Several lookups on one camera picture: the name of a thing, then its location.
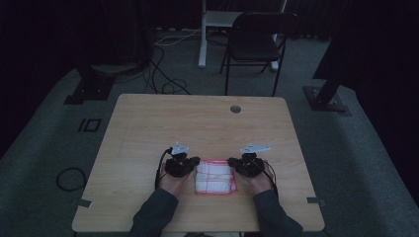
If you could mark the person's right hand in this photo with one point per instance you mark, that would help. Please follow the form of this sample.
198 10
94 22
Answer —
262 184

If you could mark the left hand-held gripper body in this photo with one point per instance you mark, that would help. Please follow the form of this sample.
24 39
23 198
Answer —
178 166

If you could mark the black stand with slanted post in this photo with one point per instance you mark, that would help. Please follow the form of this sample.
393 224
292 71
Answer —
324 100

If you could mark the person's left hand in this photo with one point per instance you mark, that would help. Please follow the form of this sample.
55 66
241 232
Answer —
173 186

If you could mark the grey tape strip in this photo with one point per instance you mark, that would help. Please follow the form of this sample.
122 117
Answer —
314 200

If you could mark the black folding chair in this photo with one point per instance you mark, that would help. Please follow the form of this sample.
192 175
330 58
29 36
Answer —
252 44

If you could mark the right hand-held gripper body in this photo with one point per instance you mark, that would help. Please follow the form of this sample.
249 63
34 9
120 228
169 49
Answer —
250 166

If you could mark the grey round stand base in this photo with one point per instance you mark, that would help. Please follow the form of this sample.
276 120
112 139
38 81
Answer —
113 68

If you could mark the dark curtain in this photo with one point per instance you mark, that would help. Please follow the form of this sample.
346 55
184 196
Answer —
378 49

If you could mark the white desk frame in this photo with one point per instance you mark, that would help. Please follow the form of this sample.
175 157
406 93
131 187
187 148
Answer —
203 39

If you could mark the black stand base plate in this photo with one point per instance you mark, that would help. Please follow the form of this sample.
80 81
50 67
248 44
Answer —
90 90

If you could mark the white cloth with pink edge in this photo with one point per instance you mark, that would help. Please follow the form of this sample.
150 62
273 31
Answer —
215 177

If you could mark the grey round table grommet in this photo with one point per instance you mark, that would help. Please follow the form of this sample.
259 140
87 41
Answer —
235 109

